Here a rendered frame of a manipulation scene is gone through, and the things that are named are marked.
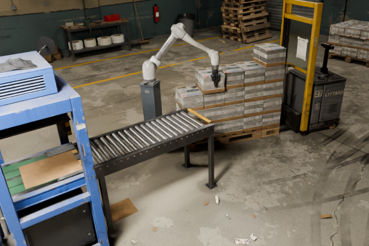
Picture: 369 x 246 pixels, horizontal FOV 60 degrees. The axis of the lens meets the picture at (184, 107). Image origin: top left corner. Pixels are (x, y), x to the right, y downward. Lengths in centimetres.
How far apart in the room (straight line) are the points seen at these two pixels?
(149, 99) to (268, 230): 207
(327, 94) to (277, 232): 230
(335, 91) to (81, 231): 373
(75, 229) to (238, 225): 152
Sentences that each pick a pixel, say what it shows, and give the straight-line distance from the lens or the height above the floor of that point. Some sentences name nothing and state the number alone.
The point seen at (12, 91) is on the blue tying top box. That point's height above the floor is 163.
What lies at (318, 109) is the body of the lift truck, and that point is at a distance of 494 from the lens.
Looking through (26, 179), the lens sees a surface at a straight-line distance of 301.
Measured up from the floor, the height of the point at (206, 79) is 103.
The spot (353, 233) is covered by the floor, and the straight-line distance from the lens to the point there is 359.
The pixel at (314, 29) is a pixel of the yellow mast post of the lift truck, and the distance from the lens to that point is 441.
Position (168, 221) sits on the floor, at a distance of 344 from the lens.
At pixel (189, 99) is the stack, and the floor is 78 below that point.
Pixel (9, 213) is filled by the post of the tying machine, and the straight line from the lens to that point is 268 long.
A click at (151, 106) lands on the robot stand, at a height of 70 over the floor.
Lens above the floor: 238
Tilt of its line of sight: 24 degrees down
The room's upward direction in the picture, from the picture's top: 3 degrees counter-clockwise
